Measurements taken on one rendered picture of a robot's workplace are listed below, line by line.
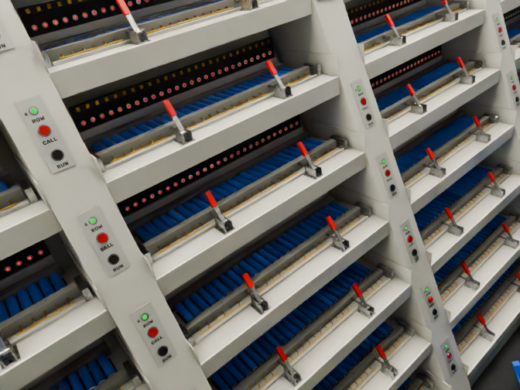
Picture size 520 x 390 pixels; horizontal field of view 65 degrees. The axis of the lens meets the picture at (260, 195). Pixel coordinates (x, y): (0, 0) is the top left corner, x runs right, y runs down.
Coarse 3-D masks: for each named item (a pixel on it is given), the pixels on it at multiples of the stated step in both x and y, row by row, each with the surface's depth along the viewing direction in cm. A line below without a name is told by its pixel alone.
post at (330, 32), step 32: (288, 32) 107; (320, 32) 98; (352, 32) 102; (352, 64) 102; (352, 96) 102; (352, 128) 104; (384, 128) 108; (384, 192) 108; (416, 224) 115; (384, 256) 118; (416, 288) 115; (416, 320) 119; (448, 320) 123; (448, 384) 123
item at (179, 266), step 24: (312, 120) 115; (360, 144) 104; (336, 168) 100; (360, 168) 105; (264, 192) 96; (288, 192) 95; (312, 192) 97; (240, 216) 90; (264, 216) 89; (288, 216) 94; (192, 240) 85; (216, 240) 84; (240, 240) 87; (168, 264) 80; (192, 264) 81; (168, 288) 79
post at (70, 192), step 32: (0, 0) 64; (0, 64) 64; (32, 64) 66; (0, 96) 64; (32, 96) 66; (0, 128) 79; (64, 128) 68; (32, 160) 66; (64, 192) 68; (96, 192) 71; (64, 224) 68; (96, 256) 71; (128, 256) 74; (128, 288) 74; (128, 320) 74; (160, 320) 77; (192, 352) 80; (160, 384) 77; (192, 384) 80
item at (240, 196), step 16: (336, 144) 108; (304, 160) 103; (272, 176) 97; (288, 176) 99; (240, 192) 94; (256, 192) 96; (208, 208) 90; (224, 208) 91; (176, 224) 87; (192, 224) 87; (160, 240) 83
